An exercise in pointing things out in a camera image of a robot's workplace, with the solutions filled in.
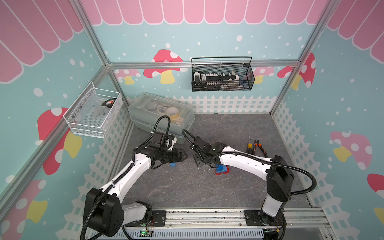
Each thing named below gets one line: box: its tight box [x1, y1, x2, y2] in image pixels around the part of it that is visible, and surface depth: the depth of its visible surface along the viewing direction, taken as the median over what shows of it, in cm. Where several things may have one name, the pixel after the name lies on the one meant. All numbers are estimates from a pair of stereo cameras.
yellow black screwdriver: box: [247, 135, 254, 154], surface depth 101 cm
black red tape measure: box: [101, 98, 117, 108], surface depth 79 cm
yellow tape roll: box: [166, 107, 180, 121], surface depth 98 cm
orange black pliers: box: [253, 139, 268, 158], surface depth 102 cm
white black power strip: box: [193, 71, 240, 89], surface depth 89 cm
